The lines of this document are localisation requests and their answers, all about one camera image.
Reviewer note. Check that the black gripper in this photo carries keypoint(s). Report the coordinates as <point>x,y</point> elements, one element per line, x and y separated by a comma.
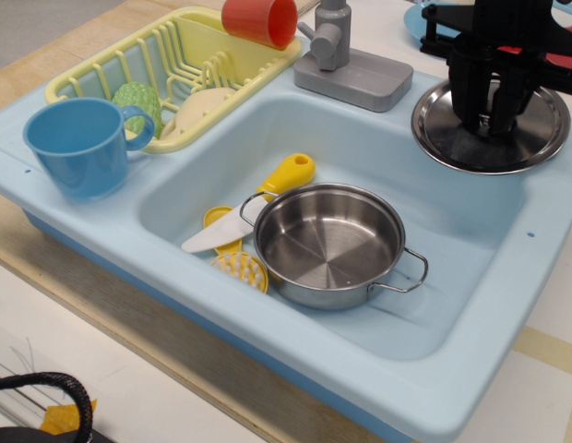
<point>486,81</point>

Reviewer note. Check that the stainless steel pot lid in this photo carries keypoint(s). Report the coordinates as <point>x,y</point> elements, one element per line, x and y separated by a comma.
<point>536,136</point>

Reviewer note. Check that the red mug on table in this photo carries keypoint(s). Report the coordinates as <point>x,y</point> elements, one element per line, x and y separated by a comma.
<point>509,49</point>

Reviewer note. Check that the red plate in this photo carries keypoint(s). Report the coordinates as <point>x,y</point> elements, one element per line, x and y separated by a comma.
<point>563,61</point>

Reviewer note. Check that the blue plates stack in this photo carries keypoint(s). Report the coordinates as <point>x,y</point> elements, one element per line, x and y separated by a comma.
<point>415,23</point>

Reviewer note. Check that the grey toy faucet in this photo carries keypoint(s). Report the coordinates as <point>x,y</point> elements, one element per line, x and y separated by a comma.
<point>334,69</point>

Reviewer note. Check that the red cup in rack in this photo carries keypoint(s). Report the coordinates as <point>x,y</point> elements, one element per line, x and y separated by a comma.
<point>268,22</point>

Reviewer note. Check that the yellow dish drying rack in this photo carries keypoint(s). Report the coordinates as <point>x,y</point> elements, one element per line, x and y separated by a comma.
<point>180,54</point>

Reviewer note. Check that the cream plastic plate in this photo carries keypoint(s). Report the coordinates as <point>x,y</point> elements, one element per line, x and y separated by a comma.
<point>194,109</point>

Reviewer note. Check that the yellow dish brush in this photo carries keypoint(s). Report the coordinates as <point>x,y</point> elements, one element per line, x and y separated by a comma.
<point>242,266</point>

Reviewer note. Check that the green toy fruit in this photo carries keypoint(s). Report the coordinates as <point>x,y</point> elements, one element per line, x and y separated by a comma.
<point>143,96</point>

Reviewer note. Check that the blue plastic cup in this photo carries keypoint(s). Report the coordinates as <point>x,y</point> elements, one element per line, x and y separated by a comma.
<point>82,144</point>

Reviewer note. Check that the yellow tape piece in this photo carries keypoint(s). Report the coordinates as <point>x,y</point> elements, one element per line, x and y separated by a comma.
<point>59,420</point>

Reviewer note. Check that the yellow handled toy knife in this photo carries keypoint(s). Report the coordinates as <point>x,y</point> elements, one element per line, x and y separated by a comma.
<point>294,171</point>

